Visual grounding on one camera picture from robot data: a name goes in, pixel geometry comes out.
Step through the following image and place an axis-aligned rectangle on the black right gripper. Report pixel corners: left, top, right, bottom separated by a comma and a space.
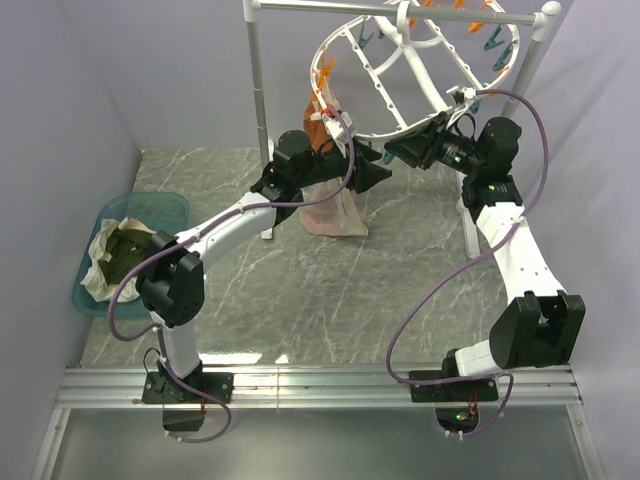
383, 112, 483, 177

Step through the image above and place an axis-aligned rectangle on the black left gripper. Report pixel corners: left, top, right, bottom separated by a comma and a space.
296, 138, 392, 194

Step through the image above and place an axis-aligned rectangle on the pink underwear white waistband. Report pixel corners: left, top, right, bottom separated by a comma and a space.
300, 189, 369, 237

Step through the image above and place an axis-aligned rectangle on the orange underwear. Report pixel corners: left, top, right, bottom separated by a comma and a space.
303, 79, 340, 153

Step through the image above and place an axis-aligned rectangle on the white oval clip hanger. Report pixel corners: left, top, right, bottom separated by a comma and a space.
310, 1, 520, 143

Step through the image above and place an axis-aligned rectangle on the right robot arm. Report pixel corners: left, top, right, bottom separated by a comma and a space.
385, 113, 586, 400

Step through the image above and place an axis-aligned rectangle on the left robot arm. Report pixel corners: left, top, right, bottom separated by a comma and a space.
136, 130, 391, 402

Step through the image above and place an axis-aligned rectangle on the white rack foot right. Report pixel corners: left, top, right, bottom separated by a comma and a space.
456, 172, 480, 260

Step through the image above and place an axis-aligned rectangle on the teal plastic basket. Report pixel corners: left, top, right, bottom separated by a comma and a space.
72, 192, 189, 317

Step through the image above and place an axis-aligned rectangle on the pile of clothes in basket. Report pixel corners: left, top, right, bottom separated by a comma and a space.
80, 217, 155, 302

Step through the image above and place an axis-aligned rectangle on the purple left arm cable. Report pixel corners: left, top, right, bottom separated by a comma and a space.
105, 112, 357, 443

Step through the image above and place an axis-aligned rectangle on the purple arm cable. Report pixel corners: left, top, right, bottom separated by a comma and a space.
105, 112, 357, 443
385, 89, 551, 435

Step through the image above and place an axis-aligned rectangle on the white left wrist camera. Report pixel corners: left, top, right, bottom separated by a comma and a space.
321, 106, 354, 154

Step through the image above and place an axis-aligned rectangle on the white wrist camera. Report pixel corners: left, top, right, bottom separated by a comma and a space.
321, 106, 354, 154
446, 86, 478, 128

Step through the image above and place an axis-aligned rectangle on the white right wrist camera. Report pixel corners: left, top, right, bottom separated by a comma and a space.
446, 86, 478, 128

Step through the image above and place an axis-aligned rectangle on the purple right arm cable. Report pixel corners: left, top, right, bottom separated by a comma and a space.
385, 89, 551, 435

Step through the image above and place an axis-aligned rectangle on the silver clothes rack frame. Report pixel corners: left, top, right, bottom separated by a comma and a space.
243, 1, 562, 160

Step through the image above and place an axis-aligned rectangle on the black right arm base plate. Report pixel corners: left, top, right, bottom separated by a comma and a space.
410, 378, 499, 403

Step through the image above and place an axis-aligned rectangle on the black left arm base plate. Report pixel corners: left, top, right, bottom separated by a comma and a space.
141, 370, 235, 405

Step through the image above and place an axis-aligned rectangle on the aluminium rail front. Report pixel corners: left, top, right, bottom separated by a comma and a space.
54, 364, 582, 411

